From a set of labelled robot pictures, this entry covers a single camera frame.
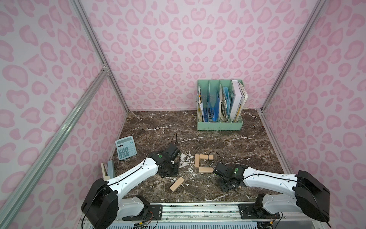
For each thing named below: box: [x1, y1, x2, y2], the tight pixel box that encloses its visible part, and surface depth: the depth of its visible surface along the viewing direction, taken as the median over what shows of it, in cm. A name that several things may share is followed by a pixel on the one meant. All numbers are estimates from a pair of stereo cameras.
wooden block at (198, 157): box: [194, 154, 209, 162], surface depth 95 cm
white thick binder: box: [229, 80, 244, 122], surface depth 100 cm
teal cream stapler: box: [100, 160, 115, 182], surface depth 88 cm
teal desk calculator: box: [114, 135, 138, 161], surface depth 98 cm
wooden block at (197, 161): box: [194, 154, 200, 168], surface depth 92 cm
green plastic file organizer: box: [195, 79, 244, 131], surface depth 103 cm
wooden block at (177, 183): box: [169, 176, 185, 192], surface depth 84 cm
